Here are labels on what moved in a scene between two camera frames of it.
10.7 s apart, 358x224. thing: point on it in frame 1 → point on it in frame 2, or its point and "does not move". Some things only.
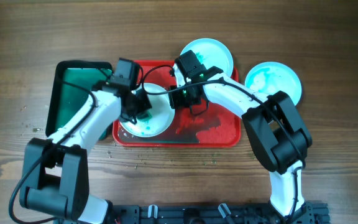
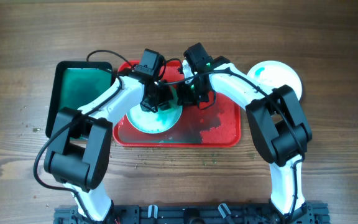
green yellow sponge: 144,117 → 164,106
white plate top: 211,53 → 158,122
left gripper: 145,103 → 168,96
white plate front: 270,78 does not move
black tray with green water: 71,83 does not move
